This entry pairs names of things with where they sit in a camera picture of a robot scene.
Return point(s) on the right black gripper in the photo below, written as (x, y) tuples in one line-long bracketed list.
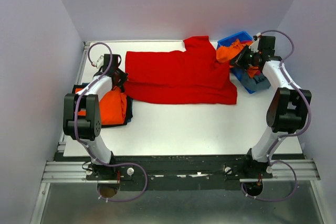
[(238, 60)]

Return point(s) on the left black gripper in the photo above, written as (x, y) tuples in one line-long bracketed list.
[(123, 77)]

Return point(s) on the red t shirt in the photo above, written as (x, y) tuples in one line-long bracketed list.
[(192, 76)]

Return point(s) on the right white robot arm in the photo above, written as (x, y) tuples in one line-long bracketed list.
[(289, 113)]

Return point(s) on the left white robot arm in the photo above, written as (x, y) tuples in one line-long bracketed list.
[(101, 103)]

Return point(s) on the blue plastic bin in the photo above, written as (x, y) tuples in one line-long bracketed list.
[(243, 37)]

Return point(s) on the crumpled orange t shirt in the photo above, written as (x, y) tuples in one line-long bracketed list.
[(225, 54)]

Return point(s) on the grey t shirt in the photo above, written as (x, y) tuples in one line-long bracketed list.
[(257, 83)]

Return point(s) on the folded orange t shirt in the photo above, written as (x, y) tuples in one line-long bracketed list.
[(113, 108)]

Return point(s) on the folded black t shirt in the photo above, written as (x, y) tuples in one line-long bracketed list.
[(130, 108)]

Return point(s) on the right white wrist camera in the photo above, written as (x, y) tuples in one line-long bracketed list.
[(254, 46)]

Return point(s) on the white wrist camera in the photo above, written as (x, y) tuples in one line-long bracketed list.
[(254, 46), (100, 61)]

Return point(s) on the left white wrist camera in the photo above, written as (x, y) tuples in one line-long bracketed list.
[(100, 61)]

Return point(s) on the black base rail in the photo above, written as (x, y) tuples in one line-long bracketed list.
[(172, 173)]

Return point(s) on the aluminium frame rail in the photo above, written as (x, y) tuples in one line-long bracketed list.
[(73, 172)]

